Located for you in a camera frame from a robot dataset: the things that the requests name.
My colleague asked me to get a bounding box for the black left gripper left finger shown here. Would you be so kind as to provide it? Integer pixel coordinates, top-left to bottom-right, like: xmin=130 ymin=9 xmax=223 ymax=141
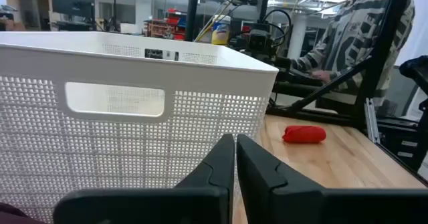
xmin=52 ymin=133 xmax=235 ymax=224

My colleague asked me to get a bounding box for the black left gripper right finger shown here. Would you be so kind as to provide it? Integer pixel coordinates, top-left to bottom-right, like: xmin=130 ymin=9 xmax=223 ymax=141
xmin=236 ymin=134 xmax=428 ymax=224

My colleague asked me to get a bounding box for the white perforated plastic basket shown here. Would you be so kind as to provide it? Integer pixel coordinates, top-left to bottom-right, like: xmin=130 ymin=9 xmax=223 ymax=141
xmin=0 ymin=31 xmax=280 ymax=223

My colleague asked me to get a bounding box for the red rolled bandage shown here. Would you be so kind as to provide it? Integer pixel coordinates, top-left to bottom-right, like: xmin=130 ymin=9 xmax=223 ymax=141
xmin=282 ymin=125 xmax=327 ymax=144

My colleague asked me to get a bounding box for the person's hand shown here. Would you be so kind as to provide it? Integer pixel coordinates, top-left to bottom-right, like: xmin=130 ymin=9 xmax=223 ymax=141
xmin=310 ymin=69 xmax=332 ymax=84

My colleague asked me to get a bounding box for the yellow disinfecting wipes canister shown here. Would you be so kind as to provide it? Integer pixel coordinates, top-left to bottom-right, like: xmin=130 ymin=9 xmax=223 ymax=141
xmin=211 ymin=15 xmax=232 ymax=46

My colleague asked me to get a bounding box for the red storage shelf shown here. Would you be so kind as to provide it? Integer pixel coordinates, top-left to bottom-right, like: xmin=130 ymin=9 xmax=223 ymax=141
xmin=144 ymin=8 xmax=187 ymax=41

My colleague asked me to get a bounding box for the person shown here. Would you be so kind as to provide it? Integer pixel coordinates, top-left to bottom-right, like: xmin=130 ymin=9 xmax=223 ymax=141
xmin=290 ymin=0 xmax=416 ymax=108

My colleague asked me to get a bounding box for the black office chair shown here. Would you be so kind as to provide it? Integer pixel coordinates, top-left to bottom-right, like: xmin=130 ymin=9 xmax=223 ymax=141
xmin=399 ymin=55 xmax=428 ymax=96

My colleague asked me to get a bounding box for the purple cloth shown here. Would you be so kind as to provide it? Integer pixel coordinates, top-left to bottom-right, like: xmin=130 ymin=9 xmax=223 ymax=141
xmin=0 ymin=202 xmax=46 ymax=224

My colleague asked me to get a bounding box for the aluminium frame bracket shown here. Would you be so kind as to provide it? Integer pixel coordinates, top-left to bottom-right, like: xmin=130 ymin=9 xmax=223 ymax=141
xmin=364 ymin=98 xmax=382 ymax=145

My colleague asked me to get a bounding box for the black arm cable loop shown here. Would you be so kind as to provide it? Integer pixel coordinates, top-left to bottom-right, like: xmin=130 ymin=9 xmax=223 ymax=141
xmin=262 ymin=9 xmax=293 ymax=47

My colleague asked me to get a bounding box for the black metal frame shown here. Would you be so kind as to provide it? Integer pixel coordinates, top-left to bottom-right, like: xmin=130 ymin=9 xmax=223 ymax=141
xmin=185 ymin=0 xmax=414 ymax=131

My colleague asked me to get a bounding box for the dark wall monitor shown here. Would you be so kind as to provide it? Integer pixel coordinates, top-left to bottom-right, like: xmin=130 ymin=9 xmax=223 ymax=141
xmin=49 ymin=0 xmax=96 ymax=19

